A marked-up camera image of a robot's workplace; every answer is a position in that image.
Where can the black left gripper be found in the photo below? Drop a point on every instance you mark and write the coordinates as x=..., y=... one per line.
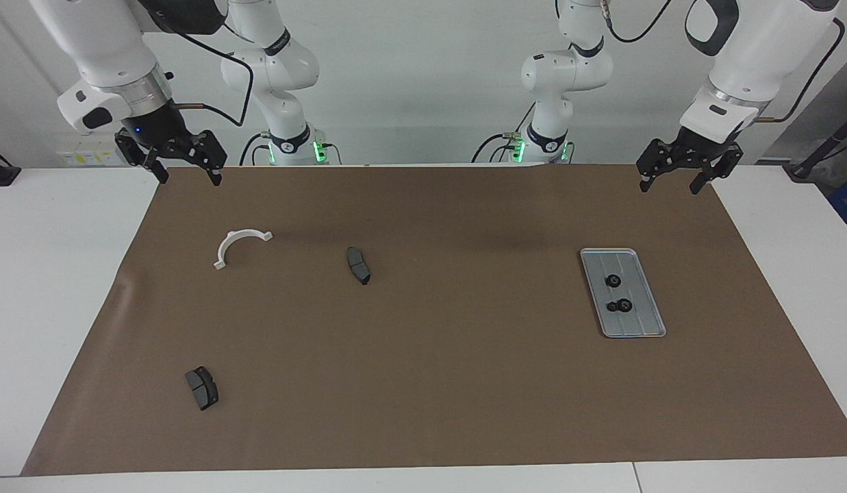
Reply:
x=700, y=147

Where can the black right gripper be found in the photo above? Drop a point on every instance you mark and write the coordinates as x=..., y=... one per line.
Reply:
x=159, y=133

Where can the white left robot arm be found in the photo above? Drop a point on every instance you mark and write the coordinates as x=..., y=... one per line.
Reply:
x=765, y=48

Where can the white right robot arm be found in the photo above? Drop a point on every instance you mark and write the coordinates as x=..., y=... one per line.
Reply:
x=101, y=41

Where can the silver metal tray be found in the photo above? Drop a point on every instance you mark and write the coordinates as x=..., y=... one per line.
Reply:
x=635, y=325

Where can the black pole stand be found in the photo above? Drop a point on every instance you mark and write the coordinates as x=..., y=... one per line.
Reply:
x=803, y=170

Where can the long grey brake pad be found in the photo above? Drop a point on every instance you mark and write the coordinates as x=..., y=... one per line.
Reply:
x=358, y=266

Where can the short grey brake pad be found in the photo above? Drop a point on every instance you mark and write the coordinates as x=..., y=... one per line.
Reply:
x=203, y=389

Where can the brown table mat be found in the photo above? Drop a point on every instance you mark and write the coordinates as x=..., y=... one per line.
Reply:
x=423, y=383

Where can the white wall socket box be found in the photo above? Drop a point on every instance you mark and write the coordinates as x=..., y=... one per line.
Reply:
x=81, y=154

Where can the white curved plastic bracket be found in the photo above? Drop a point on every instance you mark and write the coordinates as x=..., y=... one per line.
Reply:
x=222, y=250

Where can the black clamp mount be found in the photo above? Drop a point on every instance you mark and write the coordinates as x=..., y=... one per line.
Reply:
x=0, y=172

